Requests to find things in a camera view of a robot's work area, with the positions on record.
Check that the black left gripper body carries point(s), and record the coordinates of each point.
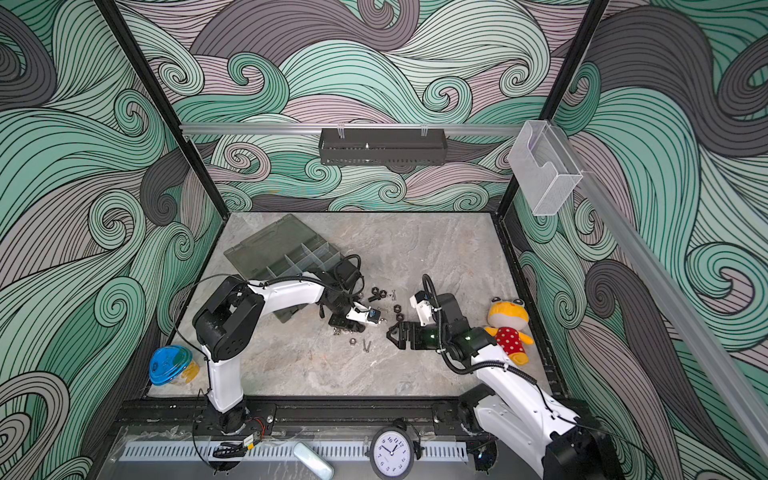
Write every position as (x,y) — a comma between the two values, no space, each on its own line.
(340,320)

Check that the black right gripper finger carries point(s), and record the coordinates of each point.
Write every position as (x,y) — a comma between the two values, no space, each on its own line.
(403,327)
(399,339)

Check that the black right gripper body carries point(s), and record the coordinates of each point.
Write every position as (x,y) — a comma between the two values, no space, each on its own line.
(431,337)

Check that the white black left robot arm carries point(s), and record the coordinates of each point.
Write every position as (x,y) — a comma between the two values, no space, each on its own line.
(225,324)

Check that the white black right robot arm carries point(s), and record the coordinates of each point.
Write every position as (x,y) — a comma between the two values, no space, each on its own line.
(508,404)

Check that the black bolt with nuts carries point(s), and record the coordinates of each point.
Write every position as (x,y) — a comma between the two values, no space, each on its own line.
(377,294)

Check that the yellow frog plush toy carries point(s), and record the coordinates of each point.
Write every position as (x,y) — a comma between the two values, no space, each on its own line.
(507,322)

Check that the grey compartment organizer box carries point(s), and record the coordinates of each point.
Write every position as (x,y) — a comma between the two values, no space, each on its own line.
(288,247)

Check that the white round clock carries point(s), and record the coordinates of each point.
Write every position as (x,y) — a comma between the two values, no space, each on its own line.
(391,454)

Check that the white oblong remote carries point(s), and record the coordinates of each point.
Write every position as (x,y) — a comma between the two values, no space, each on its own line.
(314,462)

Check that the blue lid fruit cup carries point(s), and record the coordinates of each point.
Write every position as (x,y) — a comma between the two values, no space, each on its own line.
(172,365)

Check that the black wall tray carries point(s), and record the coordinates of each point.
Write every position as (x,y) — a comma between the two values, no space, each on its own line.
(382,148)

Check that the clear plastic wall holder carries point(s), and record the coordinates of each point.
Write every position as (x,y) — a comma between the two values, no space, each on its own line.
(545,165)

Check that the aluminium rail bar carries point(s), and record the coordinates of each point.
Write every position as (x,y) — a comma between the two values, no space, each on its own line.
(274,128)

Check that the white perforated cable duct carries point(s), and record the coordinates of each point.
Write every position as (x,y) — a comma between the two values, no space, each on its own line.
(331,451)

